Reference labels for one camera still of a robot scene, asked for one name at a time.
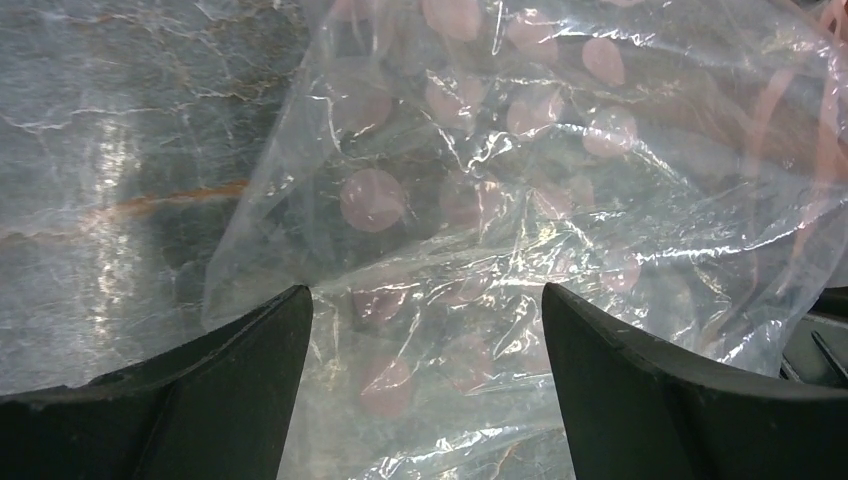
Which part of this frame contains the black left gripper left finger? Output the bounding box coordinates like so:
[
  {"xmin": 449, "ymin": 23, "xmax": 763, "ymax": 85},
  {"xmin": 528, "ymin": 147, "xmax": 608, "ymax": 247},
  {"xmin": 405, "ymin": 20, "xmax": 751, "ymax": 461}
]
[{"xmin": 1, "ymin": 286, "xmax": 313, "ymax": 479}]

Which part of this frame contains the clear zip top bag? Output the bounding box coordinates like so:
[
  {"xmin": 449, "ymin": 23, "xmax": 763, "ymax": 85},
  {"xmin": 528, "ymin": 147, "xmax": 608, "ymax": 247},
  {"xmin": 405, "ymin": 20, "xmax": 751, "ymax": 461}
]
[{"xmin": 204, "ymin": 1, "xmax": 847, "ymax": 479}]

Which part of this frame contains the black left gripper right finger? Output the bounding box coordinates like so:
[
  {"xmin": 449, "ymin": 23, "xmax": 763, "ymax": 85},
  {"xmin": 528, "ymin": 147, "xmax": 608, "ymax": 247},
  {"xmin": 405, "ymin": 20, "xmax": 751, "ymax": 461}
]
[{"xmin": 542, "ymin": 284, "xmax": 847, "ymax": 479}]

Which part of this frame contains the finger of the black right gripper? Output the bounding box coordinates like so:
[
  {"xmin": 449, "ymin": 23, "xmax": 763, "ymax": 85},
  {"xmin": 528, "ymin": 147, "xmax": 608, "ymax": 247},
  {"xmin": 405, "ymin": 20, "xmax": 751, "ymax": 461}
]
[{"xmin": 779, "ymin": 287, "xmax": 847, "ymax": 389}]

